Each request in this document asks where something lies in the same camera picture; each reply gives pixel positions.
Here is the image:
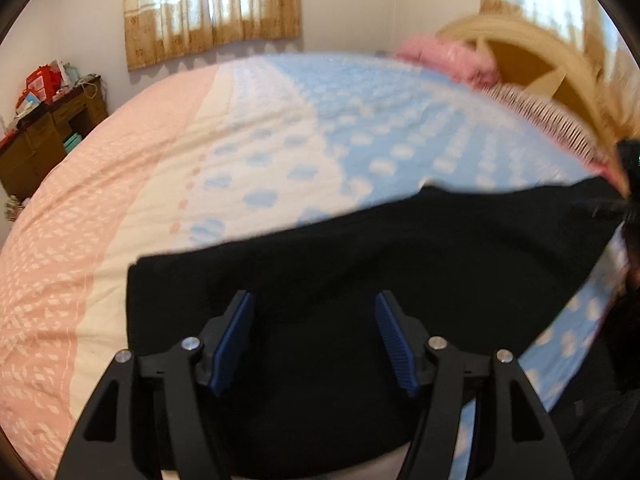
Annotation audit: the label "cream wooden headboard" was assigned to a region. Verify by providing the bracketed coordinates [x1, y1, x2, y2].
[437, 13, 616, 148]

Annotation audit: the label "black pants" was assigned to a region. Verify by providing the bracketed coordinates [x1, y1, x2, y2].
[126, 177, 618, 479]

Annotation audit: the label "red gift bag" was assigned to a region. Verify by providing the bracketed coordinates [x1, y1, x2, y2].
[15, 64, 63, 108]

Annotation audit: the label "striped pillow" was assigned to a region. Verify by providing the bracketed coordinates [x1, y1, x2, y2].
[480, 84, 618, 183]

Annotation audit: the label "pink floral pillow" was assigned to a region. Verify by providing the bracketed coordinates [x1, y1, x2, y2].
[395, 35, 500, 88]

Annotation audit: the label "bed with patterned sheet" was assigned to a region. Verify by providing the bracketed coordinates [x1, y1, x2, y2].
[0, 50, 632, 480]

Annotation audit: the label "beige side curtain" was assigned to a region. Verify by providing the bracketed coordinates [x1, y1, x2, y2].
[480, 0, 639, 139]

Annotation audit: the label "brown wooden desk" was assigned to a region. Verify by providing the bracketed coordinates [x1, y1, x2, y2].
[0, 74, 107, 200]

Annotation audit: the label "beige window curtain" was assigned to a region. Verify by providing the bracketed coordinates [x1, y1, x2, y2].
[124, 0, 302, 72]

